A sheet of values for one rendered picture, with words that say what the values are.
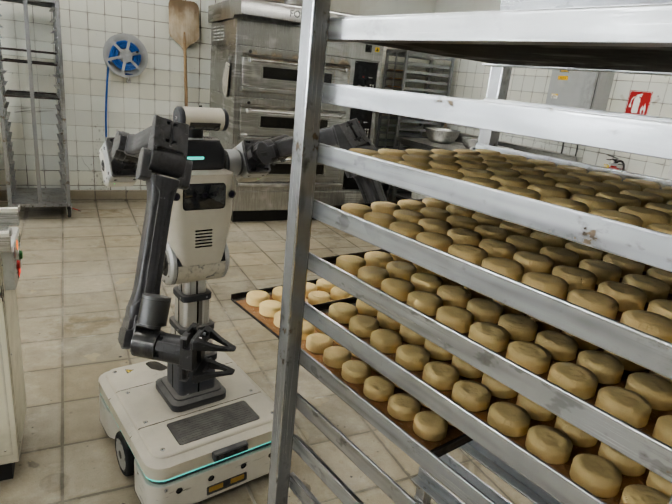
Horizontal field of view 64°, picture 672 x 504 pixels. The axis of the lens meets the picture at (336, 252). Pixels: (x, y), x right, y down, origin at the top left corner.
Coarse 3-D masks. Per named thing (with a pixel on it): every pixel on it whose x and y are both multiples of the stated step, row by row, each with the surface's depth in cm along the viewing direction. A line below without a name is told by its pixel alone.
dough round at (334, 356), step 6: (330, 348) 96; (336, 348) 96; (342, 348) 96; (324, 354) 94; (330, 354) 94; (336, 354) 94; (342, 354) 94; (348, 354) 94; (324, 360) 94; (330, 360) 93; (336, 360) 93; (342, 360) 93; (348, 360) 94; (330, 366) 93; (336, 366) 93
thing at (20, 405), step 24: (0, 264) 162; (0, 288) 163; (0, 312) 165; (0, 336) 167; (0, 360) 169; (0, 384) 172; (24, 384) 205; (0, 408) 174; (24, 408) 201; (0, 432) 176; (0, 456) 179; (0, 480) 185
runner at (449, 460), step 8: (448, 456) 126; (448, 464) 126; (456, 464) 124; (464, 472) 123; (472, 480) 121; (480, 480) 119; (480, 488) 119; (488, 488) 117; (488, 496) 118; (496, 496) 116
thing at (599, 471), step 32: (352, 320) 87; (384, 320) 89; (384, 352) 81; (416, 352) 79; (448, 352) 81; (448, 384) 73; (480, 384) 72; (480, 416) 68; (512, 416) 65; (544, 416) 68; (544, 448) 60; (576, 448) 64; (608, 448) 61; (576, 480) 57; (608, 480) 56; (640, 480) 59
